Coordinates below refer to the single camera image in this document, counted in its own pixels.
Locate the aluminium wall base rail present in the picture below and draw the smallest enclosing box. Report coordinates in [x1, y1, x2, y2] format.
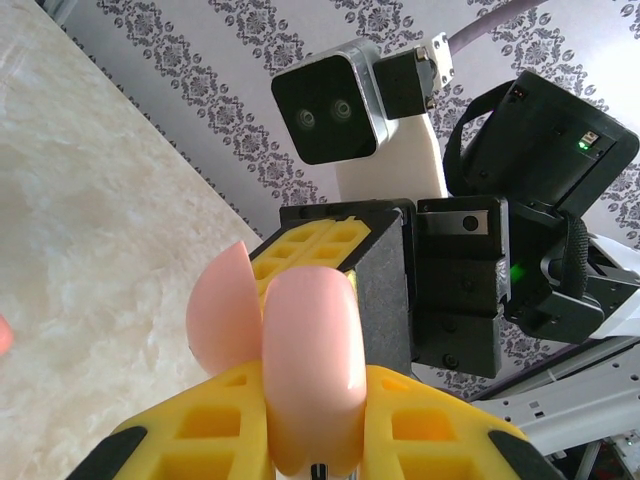
[49, 0, 281, 241]

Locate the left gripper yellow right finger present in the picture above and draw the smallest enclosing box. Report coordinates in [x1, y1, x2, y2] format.
[358, 364, 567, 480]

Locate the pale pink earbud charging case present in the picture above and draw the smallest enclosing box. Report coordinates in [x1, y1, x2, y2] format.
[186, 239, 370, 480]

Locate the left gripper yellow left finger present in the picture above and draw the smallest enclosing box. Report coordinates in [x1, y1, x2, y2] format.
[64, 358, 275, 480]

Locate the purple camera cable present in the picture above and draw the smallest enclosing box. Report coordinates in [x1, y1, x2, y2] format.
[446, 0, 554, 54]

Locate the salmon earbud charging case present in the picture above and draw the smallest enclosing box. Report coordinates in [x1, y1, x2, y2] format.
[0, 313, 15, 357]

